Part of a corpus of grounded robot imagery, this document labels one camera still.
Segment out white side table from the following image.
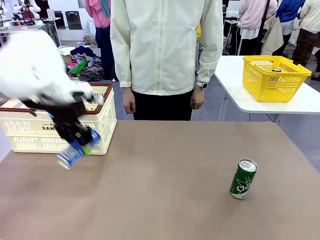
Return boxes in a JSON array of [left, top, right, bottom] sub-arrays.
[[213, 54, 320, 123]]

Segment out person's left hand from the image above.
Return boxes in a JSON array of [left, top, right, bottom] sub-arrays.
[[190, 86, 206, 110]]

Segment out person in cream jacket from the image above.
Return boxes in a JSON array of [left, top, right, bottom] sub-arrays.
[[109, 0, 224, 122]]

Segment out person in blue top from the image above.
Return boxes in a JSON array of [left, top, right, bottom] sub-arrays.
[[274, 0, 308, 47]]

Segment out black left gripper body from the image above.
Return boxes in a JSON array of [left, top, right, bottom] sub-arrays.
[[47, 100, 89, 141]]

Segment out cream shopping basket brown handles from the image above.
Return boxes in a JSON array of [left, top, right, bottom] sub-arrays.
[[0, 83, 118, 155]]

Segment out person in pink hoodie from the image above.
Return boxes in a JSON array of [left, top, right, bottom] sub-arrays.
[[84, 0, 118, 82]]

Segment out cardboard box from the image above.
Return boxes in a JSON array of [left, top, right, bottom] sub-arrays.
[[58, 47, 74, 65]]

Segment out person's right hand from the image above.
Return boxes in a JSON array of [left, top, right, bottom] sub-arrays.
[[123, 87, 137, 115]]

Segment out blue sweat drink can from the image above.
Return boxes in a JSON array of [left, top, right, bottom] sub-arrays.
[[56, 128, 102, 170]]

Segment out person's right forearm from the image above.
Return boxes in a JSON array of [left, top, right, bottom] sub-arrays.
[[112, 44, 133, 89]]

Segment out beige coat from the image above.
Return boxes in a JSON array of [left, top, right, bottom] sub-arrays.
[[260, 14, 285, 56]]

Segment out grey workbench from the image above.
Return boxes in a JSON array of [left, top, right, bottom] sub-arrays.
[[0, 16, 62, 48]]

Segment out person in pale pink sweater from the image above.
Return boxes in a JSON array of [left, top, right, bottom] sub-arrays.
[[238, 0, 279, 56]]

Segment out person in camouflage trousers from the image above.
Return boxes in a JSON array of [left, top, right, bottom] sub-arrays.
[[291, 0, 320, 69]]

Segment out black wall panel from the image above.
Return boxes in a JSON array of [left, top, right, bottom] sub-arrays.
[[65, 10, 84, 30], [53, 10, 67, 30]]

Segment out person's left forearm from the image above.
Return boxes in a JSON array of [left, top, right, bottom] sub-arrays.
[[196, 42, 223, 84]]

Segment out green cider can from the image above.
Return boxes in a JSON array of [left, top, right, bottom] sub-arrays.
[[229, 157, 258, 200]]

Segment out yellow plastic basket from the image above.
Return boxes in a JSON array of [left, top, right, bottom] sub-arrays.
[[242, 55, 313, 103]]

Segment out colourful clothes pile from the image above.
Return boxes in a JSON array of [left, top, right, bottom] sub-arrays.
[[65, 44, 105, 82]]

